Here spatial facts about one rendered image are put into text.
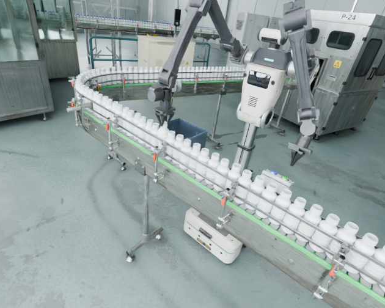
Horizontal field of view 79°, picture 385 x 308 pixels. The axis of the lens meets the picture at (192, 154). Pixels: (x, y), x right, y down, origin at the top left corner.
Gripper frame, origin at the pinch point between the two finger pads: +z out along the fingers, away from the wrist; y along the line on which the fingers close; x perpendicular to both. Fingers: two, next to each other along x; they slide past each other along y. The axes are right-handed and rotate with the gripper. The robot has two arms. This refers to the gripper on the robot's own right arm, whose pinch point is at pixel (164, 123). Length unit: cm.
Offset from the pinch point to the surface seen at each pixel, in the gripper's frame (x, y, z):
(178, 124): -39, -56, 30
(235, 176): 49.2, 1.6, 6.9
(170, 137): 7.3, 1.5, 5.0
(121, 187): -91, -31, 119
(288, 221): 77, 3, 13
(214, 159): 36.5, 1.0, 4.4
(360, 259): 101, 3, 11
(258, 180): 60, 1, 3
